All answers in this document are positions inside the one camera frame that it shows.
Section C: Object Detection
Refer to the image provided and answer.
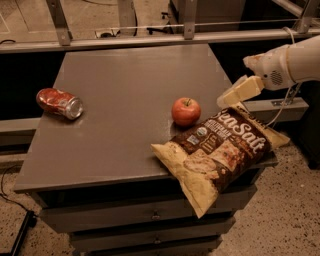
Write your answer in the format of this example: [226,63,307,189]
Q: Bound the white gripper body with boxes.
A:
[243,45,295,91]

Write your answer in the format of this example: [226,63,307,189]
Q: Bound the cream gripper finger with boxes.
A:
[221,75,266,107]
[217,75,248,109]

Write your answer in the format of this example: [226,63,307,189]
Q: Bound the red apple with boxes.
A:
[171,97,201,127]

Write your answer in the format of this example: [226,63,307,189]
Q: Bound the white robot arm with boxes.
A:
[217,36,320,108]

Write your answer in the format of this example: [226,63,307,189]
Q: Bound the brown sea salt chip bag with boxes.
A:
[151,103,289,217]

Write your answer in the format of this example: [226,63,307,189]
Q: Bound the grey drawer cabinet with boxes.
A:
[13,43,310,256]

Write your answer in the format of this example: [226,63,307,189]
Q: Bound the crushed red soda can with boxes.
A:
[36,88,84,120]

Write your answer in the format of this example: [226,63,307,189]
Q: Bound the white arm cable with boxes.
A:
[265,26,303,128]

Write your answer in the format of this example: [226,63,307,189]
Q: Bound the metal railing frame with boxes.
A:
[0,0,320,53]

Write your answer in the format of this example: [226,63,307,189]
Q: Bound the black floor cable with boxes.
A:
[0,163,37,256]

